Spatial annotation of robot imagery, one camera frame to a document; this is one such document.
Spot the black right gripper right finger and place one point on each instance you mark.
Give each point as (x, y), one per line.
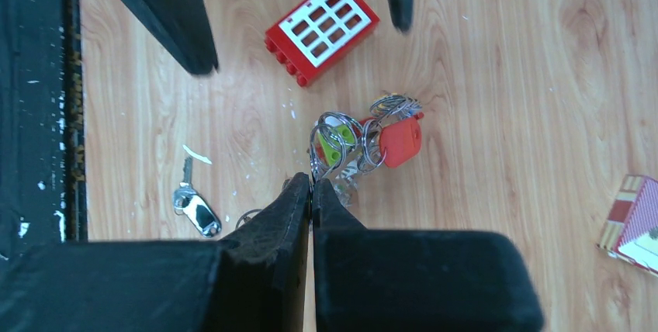
(416, 280)

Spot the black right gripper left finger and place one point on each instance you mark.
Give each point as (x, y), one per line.
(251, 280)

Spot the key with black tag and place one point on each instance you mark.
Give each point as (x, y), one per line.
(188, 202)

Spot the red key tag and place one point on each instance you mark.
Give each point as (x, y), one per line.
(400, 141)

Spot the red window toy brick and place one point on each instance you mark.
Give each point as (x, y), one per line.
(316, 34)

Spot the white paper scrap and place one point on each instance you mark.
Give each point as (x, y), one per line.
(197, 156)

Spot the red toy brick car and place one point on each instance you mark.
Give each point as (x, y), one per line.
(337, 135)

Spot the red patterned card box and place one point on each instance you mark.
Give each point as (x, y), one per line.
(630, 230)

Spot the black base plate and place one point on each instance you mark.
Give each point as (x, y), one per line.
(43, 192)

